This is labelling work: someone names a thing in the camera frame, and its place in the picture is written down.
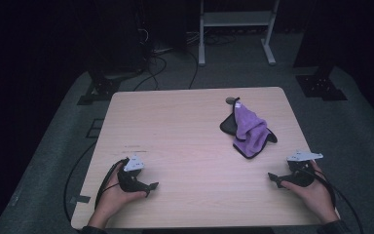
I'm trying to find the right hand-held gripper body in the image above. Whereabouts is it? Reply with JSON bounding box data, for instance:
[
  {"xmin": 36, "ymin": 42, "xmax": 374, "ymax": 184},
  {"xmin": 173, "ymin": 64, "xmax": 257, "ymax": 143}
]
[{"xmin": 281, "ymin": 149, "xmax": 324, "ymax": 188}]

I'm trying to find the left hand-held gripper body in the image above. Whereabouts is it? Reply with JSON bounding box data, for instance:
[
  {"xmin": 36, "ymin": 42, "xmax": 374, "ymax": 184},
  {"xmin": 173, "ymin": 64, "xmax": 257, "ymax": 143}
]
[{"xmin": 118, "ymin": 154, "xmax": 150, "ymax": 193}]

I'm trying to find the purple cloth with black edge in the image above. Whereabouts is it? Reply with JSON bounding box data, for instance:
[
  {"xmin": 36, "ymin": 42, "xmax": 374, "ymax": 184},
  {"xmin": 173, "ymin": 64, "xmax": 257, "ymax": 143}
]
[{"xmin": 219, "ymin": 97, "xmax": 279, "ymax": 160}]

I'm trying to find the person's left hand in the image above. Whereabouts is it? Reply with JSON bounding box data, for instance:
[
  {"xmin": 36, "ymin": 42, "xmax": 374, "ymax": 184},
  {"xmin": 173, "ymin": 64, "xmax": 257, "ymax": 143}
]
[{"xmin": 95, "ymin": 162, "xmax": 148, "ymax": 218}]

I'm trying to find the person's right hand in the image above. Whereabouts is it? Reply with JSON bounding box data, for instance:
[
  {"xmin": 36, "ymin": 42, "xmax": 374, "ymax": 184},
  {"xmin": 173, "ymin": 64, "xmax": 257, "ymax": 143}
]
[{"xmin": 280, "ymin": 160, "xmax": 339, "ymax": 224}]

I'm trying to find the grey floor tape strip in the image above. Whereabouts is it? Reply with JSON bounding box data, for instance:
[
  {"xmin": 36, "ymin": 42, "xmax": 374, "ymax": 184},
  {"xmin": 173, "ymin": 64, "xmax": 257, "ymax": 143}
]
[{"xmin": 69, "ymin": 194, "xmax": 92, "ymax": 206}]

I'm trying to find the black stand with square base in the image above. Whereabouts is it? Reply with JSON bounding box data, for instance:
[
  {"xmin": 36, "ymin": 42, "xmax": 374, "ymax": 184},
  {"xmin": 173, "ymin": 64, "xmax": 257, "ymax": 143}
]
[{"xmin": 292, "ymin": 0, "xmax": 349, "ymax": 102}]

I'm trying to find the black stand with angled base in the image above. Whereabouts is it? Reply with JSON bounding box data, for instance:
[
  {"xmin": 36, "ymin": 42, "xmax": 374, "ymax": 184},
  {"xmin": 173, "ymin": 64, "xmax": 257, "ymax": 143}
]
[{"xmin": 76, "ymin": 59, "xmax": 144, "ymax": 106}]

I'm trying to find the white metal stand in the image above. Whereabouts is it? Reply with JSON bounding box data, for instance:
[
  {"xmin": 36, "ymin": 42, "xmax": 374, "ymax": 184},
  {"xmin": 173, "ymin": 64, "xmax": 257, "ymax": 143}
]
[{"xmin": 198, "ymin": 0, "xmax": 281, "ymax": 67}]

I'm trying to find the left hand-held gripper cable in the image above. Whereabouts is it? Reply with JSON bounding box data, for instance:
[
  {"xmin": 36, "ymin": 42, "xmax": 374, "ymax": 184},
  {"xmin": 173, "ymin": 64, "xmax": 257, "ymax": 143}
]
[{"xmin": 93, "ymin": 158, "xmax": 130, "ymax": 210}]

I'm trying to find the long black floor cable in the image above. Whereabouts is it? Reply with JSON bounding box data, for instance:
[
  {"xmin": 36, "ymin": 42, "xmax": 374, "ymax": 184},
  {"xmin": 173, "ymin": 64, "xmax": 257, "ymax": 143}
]
[{"xmin": 62, "ymin": 140, "xmax": 98, "ymax": 226}]

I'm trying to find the looped black floor cable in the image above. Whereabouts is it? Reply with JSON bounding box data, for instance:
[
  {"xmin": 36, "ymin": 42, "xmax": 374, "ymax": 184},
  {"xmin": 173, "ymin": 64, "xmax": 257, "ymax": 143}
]
[{"xmin": 132, "ymin": 54, "xmax": 168, "ymax": 93}]

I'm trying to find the straight black floor cable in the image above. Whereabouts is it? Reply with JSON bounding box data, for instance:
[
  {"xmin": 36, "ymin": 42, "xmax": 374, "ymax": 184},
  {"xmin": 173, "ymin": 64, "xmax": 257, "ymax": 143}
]
[{"xmin": 187, "ymin": 50, "xmax": 200, "ymax": 91}]

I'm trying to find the bundle of dark cables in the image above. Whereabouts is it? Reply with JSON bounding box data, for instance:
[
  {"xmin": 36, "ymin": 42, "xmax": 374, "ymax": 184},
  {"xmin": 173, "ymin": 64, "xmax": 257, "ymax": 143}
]
[{"xmin": 185, "ymin": 29, "xmax": 239, "ymax": 47}]

